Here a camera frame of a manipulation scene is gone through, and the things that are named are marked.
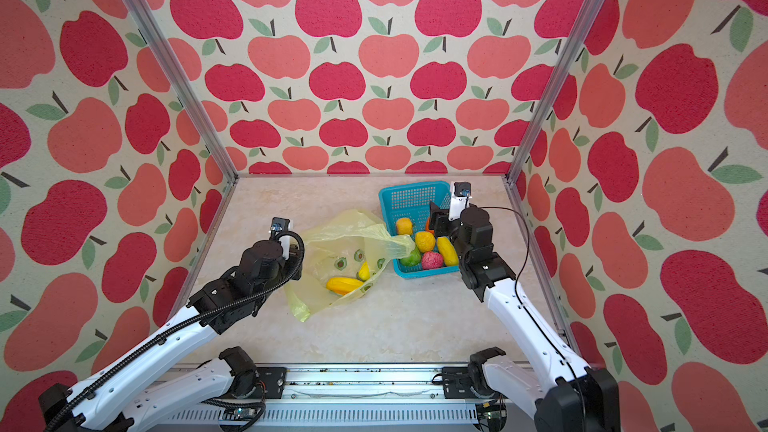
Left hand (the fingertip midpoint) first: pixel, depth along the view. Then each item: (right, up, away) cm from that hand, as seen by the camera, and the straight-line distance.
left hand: (303, 247), depth 75 cm
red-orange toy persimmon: (+32, +5, -2) cm, 32 cm away
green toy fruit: (+30, -6, +17) cm, 35 cm away
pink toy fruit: (+36, -6, +15) cm, 39 cm away
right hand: (+39, +12, +2) cm, 41 cm away
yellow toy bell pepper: (+34, -1, +19) cm, 39 cm away
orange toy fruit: (+27, +4, +23) cm, 36 cm away
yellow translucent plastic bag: (+7, -6, +23) cm, 25 cm away
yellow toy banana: (+15, -10, +15) cm, 23 cm away
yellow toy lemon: (+41, -4, +20) cm, 46 cm away
